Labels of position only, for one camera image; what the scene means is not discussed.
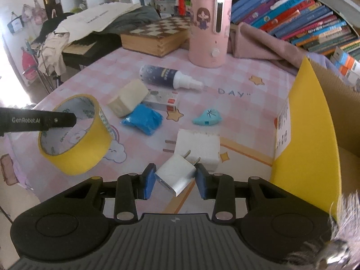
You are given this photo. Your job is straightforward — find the white USB wall charger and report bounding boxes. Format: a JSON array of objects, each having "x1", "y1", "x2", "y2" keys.
[{"x1": 155, "y1": 150, "x2": 201, "y2": 197}]

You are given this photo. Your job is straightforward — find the yellow packing tape roll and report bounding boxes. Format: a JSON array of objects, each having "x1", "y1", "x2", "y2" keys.
[{"x1": 38, "y1": 94, "x2": 113, "y2": 176}]

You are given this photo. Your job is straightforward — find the white foam block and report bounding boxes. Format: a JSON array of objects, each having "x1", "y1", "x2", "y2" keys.
[{"x1": 175, "y1": 129, "x2": 220, "y2": 172}]

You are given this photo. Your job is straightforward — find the blue crumpled cloth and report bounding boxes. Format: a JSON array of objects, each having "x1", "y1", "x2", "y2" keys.
[{"x1": 121, "y1": 104, "x2": 163, "y2": 136}]

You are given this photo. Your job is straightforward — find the pink checkered tablecloth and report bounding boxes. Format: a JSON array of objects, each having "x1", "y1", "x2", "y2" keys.
[{"x1": 3, "y1": 48, "x2": 295, "y2": 214}]

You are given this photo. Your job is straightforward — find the light blue heart clip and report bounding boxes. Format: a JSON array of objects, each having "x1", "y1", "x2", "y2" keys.
[{"x1": 192, "y1": 108, "x2": 222, "y2": 126}]

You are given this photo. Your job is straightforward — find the small white red box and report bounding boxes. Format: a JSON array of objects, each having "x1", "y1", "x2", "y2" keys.
[{"x1": 142, "y1": 90, "x2": 179, "y2": 112}]

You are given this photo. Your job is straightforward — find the cream sponge block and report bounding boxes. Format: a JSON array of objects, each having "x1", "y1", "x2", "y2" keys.
[{"x1": 107, "y1": 79, "x2": 149, "y2": 118}]

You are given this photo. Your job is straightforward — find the dark blue spray bottle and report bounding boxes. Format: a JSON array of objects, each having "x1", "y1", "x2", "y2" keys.
[{"x1": 139, "y1": 65, "x2": 204, "y2": 91}]

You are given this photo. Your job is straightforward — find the yellow cardboard box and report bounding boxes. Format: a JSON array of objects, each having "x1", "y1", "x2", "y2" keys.
[{"x1": 270, "y1": 57, "x2": 359, "y2": 216}]

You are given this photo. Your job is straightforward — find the white canvas bag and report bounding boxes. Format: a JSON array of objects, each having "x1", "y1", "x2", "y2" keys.
[{"x1": 55, "y1": 2, "x2": 141, "y2": 43}]

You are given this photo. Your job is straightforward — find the wooden chess board box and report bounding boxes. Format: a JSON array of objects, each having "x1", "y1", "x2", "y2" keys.
[{"x1": 120, "y1": 16, "x2": 190, "y2": 57}]

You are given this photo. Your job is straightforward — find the pink folded cloth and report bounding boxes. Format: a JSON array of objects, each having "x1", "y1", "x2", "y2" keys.
[{"x1": 228, "y1": 22, "x2": 340, "y2": 76}]

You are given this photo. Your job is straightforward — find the pink cylindrical humidifier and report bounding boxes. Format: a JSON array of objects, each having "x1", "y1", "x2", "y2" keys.
[{"x1": 189, "y1": 0, "x2": 232, "y2": 68}]

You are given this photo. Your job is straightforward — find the row of leaning books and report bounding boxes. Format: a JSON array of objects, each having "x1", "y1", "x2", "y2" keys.
[{"x1": 230, "y1": 0, "x2": 359, "y2": 59}]

